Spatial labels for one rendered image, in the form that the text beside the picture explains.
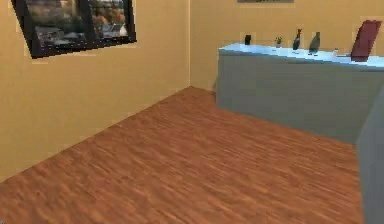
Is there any grey counter cabinet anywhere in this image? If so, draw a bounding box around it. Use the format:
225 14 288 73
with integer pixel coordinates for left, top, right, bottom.
215 43 384 224

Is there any dark bottle with red top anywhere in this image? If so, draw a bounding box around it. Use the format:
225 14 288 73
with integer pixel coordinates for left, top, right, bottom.
292 28 303 52

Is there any dark grey bottle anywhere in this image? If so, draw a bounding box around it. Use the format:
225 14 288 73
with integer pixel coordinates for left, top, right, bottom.
308 31 321 55

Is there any black framed window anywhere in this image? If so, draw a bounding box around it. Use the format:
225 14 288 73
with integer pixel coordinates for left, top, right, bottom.
10 0 138 60

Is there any dark red board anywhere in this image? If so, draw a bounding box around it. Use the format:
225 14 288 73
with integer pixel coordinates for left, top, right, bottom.
350 19 383 63

